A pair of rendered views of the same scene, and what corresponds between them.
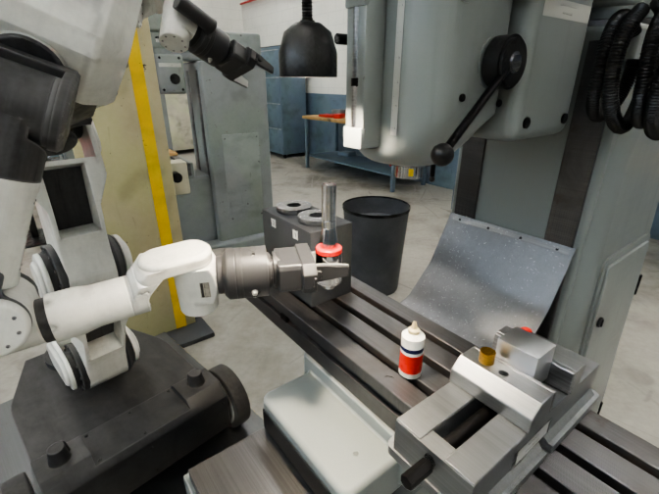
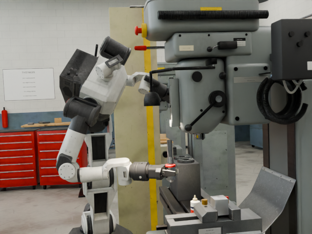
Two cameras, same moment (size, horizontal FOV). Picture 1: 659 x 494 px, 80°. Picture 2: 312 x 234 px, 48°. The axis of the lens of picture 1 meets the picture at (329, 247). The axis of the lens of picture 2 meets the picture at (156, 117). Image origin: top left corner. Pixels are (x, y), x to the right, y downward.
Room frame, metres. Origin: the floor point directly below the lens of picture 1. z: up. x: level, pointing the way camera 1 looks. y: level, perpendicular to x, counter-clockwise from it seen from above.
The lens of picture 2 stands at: (-0.79, -0.73, 1.47)
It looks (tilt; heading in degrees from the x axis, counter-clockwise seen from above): 3 degrees down; 29
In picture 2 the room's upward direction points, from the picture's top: 2 degrees counter-clockwise
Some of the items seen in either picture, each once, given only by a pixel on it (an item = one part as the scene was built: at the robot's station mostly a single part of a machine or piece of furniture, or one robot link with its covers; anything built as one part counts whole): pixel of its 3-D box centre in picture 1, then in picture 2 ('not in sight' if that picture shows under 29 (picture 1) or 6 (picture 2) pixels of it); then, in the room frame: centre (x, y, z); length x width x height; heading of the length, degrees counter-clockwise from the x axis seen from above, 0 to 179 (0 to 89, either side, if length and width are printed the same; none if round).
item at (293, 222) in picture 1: (305, 247); (184, 176); (0.91, 0.06, 1.04); 0.22 x 0.12 x 0.20; 37
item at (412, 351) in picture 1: (412, 347); (195, 207); (0.57, -0.15, 1.00); 0.04 x 0.04 x 0.11
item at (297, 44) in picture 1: (307, 49); (152, 98); (0.54, 0.03, 1.47); 0.07 x 0.07 x 0.06
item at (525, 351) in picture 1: (523, 358); (219, 205); (0.47, -0.29, 1.05); 0.06 x 0.05 x 0.06; 37
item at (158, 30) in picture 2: not in sight; (198, 18); (0.68, -0.15, 1.81); 0.47 x 0.26 x 0.16; 127
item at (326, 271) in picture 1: (331, 272); (168, 173); (0.61, 0.00, 1.13); 0.06 x 0.02 x 0.03; 102
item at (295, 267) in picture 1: (278, 271); (151, 172); (0.62, 0.09, 1.12); 0.13 x 0.12 x 0.10; 12
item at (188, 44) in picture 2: not in sight; (205, 48); (0.69, -0.17, 1.68); 0.34 x 0.24 x 0.10; 127
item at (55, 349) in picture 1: (94, 349); (98, 222); (0.97, 0.71, 0.68); 0.21 x 0.20 x 0.13; 46
